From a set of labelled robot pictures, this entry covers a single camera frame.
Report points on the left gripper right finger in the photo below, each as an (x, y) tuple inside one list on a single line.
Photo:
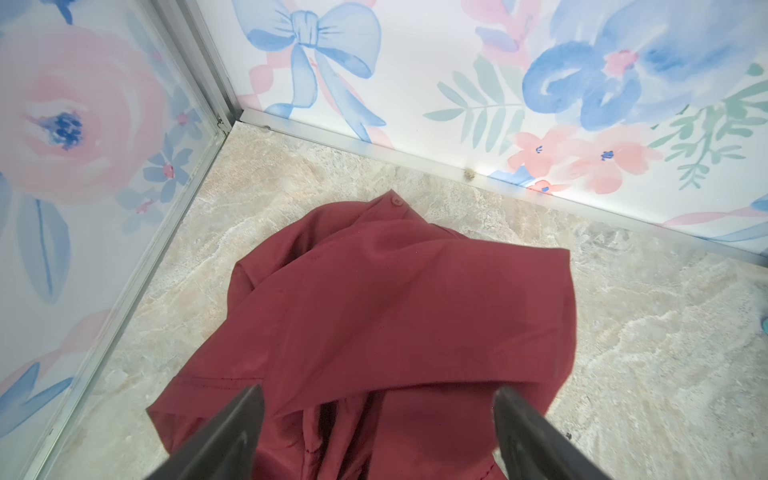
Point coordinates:
[(531, 448)]

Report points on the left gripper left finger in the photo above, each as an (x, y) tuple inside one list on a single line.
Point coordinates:
[(225, 449)]

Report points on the maroon cloth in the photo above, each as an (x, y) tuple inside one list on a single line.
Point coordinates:
[(379, 341)]

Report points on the left corner aluminium post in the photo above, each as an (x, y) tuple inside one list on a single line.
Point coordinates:
[(184, 22)]

